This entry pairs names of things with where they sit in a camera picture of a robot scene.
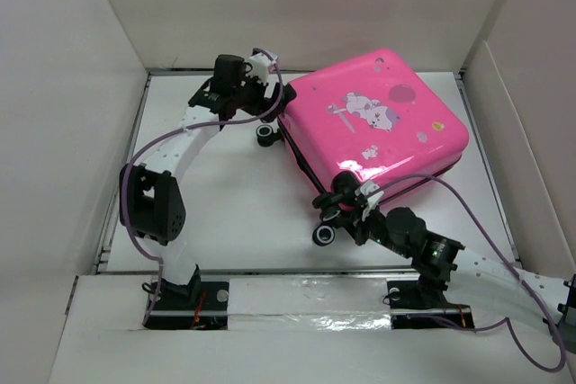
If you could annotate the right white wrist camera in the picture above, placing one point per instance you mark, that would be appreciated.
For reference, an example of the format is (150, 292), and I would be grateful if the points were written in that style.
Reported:
(368, 196)

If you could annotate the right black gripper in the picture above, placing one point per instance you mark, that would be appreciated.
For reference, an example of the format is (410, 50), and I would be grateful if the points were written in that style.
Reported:
(353, 224)

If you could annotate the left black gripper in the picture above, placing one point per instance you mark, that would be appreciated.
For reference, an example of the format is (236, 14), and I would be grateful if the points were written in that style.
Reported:
(262, 104)

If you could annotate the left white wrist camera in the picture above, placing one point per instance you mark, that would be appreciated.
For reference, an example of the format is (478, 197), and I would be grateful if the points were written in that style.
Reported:
(260, 65)

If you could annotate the pink hard-shell suitcase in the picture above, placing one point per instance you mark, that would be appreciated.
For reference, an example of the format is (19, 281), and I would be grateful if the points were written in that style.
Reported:
(366, 118)

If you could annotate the metal base rail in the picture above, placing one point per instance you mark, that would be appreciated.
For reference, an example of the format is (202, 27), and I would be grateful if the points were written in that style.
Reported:
(314, 302)

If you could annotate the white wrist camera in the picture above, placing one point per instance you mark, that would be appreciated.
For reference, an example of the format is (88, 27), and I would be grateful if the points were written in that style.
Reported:
(260, 65)
(368, 196)

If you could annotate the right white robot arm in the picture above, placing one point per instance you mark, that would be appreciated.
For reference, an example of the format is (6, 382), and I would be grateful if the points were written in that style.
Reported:
(449, 270)

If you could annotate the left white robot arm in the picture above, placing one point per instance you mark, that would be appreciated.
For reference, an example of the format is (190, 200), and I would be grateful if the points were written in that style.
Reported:
(152, 207)

